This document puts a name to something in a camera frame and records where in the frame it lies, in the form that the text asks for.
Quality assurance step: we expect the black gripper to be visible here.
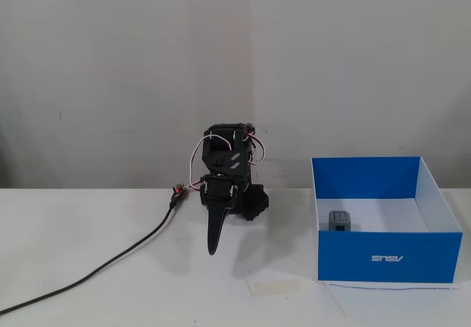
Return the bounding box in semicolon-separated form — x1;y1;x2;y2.
199;175;240;257

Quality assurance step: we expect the gray 3d-printed block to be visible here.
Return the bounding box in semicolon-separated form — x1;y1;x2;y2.
327;209;351;231

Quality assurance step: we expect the blue white cardboard box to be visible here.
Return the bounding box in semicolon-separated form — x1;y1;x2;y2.
311;155;464;285

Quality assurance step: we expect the clear tape patch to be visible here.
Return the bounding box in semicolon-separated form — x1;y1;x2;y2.
245;280;302;296

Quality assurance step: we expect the white servo cable loop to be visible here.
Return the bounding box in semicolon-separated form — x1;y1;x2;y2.
188;134;233;190

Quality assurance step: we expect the red white servo cable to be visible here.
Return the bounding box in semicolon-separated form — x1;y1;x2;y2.
242;124;269;166

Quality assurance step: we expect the black usb cable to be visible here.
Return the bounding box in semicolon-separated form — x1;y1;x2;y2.
0;193;178;315

